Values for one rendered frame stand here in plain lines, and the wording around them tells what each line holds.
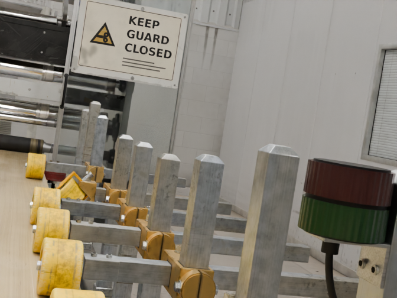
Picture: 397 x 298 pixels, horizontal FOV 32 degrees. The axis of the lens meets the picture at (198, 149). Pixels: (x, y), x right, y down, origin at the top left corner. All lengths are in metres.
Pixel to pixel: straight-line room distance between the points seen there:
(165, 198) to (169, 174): 0.04
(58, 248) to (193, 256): 0.19
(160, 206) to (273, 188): 0.51
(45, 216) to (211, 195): 0.36
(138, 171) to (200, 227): 0.50
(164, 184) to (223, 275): 0.24
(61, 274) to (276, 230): 0.35
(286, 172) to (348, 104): 5.65
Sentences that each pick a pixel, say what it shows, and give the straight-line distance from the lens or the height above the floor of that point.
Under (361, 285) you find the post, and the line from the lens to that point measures 0.52.
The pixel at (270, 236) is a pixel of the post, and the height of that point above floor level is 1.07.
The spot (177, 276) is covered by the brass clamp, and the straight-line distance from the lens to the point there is 0.97.
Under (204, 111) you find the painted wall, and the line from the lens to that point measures 9.64.
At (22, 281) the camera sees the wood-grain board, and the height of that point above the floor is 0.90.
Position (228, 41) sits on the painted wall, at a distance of 9.75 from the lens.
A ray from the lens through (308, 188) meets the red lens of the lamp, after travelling 0.47.
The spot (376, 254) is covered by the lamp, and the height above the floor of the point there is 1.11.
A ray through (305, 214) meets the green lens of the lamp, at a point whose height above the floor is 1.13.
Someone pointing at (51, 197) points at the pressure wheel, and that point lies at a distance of 1.45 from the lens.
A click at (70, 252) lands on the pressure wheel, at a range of 0.97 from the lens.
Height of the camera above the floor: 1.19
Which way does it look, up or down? 3 degrees down
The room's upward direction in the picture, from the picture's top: 9 degrees clockwise
